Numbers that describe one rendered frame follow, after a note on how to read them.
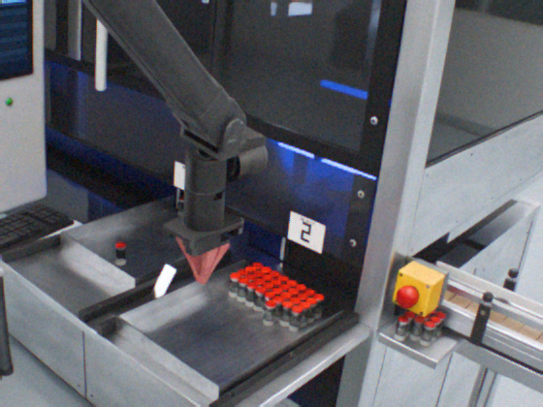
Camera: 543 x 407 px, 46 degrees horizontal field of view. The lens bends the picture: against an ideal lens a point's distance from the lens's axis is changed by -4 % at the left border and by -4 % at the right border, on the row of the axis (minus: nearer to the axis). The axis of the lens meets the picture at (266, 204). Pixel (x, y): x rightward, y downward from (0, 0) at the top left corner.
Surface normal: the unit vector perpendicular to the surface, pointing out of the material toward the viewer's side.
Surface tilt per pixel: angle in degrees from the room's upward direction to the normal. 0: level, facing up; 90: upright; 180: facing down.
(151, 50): 100
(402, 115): 90
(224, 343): 0
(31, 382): 0
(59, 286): 0
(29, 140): 90
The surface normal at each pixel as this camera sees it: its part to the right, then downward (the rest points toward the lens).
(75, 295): 0.10, -0.91
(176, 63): 0.70, 0.50
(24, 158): 0.84, 0.29
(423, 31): -0.65, 0.25
